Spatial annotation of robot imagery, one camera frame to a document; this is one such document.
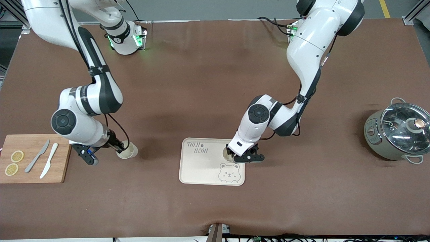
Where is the glass pot lid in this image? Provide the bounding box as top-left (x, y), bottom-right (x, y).
top-left (381, 103), bottom-right (430, 156)

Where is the gray clamp bracket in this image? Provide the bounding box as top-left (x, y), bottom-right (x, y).
top-left (207, 223), bottom-right (231, 242)

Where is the white plastic knife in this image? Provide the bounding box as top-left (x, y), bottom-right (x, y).
top-left (39, 143), bottom-right (59, 179)

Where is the gray plastic knife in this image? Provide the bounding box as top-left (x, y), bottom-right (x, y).
top-left (24, 139), bottom-right (50, 173)

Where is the gray-green cooking pot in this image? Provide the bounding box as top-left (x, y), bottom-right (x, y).
top-left (364, 97), bottom-right (424, 165)

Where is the black arm base cable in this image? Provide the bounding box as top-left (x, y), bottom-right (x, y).
top-left (126, 0), bottom-right (142, 23)
top-left (258, 16), bottom-right (293, 36)

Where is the cream bear print tray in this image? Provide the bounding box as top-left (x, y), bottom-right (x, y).
top-left (179, 137), bottom-right (246, 186)

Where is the aluminium frame profile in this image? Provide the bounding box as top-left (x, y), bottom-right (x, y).
top-left (0, 0), bottom-right (31, 34)
top-left (401, 0), bottom-right (430, 26)

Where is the wooden cutting board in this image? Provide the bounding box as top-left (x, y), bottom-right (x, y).
top-left (0, 134), bottom-right (73, 184)

